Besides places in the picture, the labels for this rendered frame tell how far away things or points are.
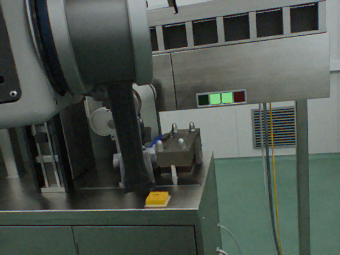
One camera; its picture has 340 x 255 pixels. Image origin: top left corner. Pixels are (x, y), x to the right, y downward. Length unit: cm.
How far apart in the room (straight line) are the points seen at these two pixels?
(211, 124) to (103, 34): 378
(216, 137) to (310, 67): 261
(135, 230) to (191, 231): 22
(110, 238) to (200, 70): 89
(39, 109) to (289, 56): 142
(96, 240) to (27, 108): 109
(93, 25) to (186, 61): 134
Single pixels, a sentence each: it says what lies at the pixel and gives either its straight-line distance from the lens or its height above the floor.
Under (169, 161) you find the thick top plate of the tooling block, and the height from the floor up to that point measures 99.
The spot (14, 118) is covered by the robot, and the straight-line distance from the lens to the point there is 28.
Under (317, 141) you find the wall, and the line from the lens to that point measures 419.
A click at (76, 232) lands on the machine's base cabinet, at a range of 136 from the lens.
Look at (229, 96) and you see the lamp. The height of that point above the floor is 119.
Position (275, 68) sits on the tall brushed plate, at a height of 130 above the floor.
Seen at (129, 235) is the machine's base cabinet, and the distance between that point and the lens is 127.
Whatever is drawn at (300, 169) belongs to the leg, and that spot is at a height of 72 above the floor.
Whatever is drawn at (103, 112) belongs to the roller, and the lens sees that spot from 141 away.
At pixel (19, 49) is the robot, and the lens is 28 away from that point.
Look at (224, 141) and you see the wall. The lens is 408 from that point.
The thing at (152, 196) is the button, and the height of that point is 92.
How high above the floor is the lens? 141
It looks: 13 degrees down
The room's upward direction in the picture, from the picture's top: 7 degrees counter-clockwise
